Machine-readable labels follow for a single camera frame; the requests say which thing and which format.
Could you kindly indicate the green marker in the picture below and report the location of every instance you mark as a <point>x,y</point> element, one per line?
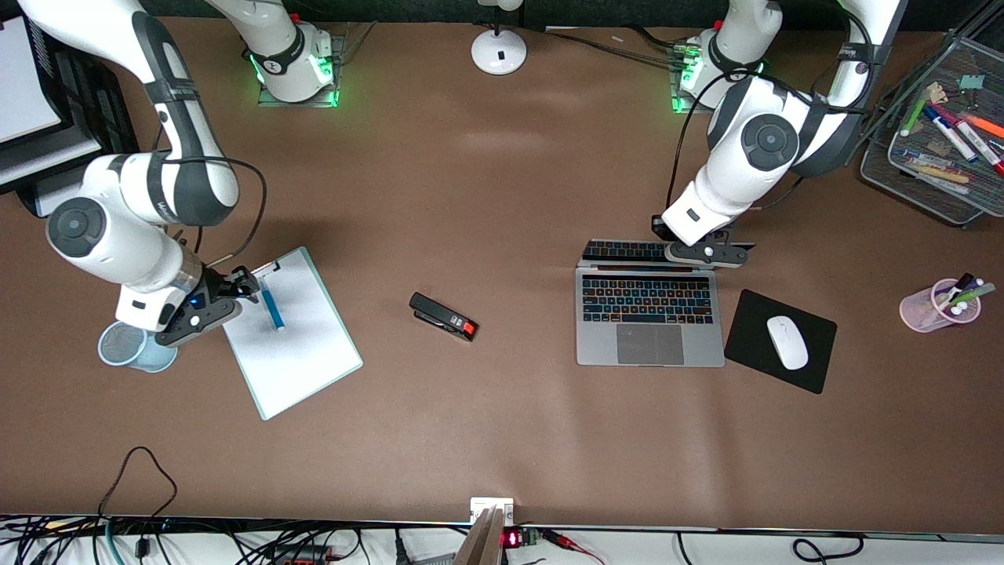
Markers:
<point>914,116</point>

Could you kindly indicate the blue mesh pen cup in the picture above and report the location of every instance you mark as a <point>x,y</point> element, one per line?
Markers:
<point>118,345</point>

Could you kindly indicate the black marker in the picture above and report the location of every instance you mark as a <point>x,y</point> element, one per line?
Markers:
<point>961,284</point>

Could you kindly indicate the green pen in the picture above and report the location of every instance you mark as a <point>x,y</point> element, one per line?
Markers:
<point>973,294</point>

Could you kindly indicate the black mouse pad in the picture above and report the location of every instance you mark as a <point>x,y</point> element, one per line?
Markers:
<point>753,345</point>

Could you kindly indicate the small white box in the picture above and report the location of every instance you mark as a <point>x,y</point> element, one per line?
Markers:
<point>482,504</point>

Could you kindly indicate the white computer mouse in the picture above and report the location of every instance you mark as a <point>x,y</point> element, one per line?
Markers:
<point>787,343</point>

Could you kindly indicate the mint green clipboard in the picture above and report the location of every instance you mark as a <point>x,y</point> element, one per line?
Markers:
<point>271,267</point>

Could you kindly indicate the red LED display module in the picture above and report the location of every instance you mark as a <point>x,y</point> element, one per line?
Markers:
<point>511,539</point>

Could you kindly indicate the white paper sheet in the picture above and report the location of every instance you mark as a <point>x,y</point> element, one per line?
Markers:
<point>298,353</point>

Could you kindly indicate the black mesh desk organizer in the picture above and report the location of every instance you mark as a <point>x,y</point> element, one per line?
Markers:
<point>925,196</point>

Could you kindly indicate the black stapler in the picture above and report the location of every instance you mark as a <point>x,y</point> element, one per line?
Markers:
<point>439,315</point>

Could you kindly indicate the black paper tray stack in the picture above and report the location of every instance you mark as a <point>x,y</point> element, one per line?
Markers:
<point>78,94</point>

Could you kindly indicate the wooden block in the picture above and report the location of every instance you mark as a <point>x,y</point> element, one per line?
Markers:
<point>480,545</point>

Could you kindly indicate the white lamp base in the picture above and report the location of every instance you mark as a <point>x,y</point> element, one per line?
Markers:
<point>499,51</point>

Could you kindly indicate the orange highlighter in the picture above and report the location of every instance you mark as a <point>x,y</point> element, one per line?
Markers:
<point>984,125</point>

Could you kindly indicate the white capped pen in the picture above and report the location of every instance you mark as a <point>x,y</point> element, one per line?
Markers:
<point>955,311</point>

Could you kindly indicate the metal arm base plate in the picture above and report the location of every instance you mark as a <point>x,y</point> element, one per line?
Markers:
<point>271,100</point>
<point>682,106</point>

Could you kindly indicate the red capped white marker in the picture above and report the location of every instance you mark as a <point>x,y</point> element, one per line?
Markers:
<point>980,149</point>

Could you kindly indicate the grey laptop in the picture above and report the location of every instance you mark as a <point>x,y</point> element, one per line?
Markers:
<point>651,345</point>

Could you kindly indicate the blue capped white marker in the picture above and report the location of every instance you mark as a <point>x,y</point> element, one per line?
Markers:
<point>949,133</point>

